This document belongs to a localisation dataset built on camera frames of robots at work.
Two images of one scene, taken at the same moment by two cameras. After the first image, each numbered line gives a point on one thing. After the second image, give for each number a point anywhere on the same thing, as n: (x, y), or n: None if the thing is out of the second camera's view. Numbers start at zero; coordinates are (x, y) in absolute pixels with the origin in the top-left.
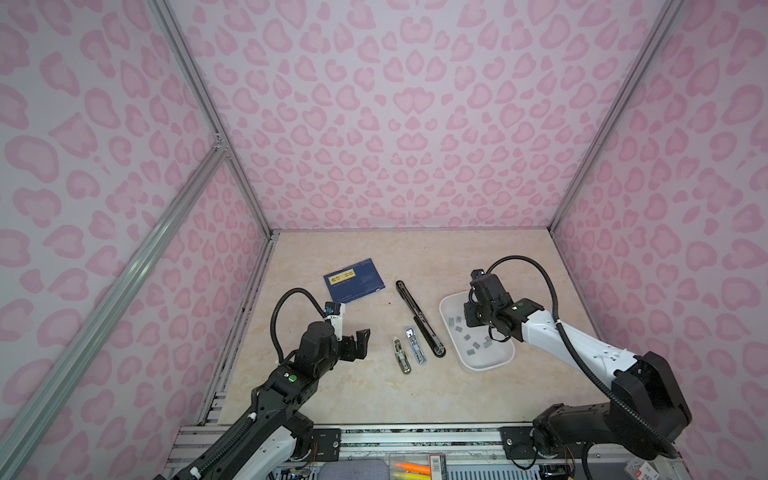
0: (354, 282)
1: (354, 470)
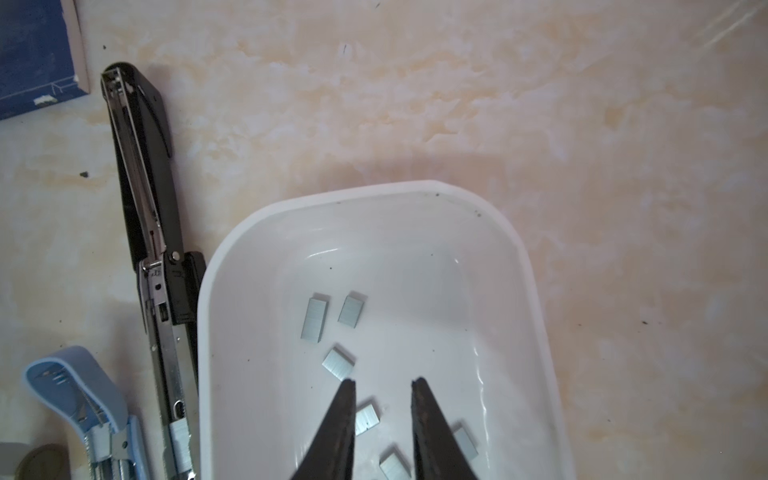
0: (43, 55)
1: None
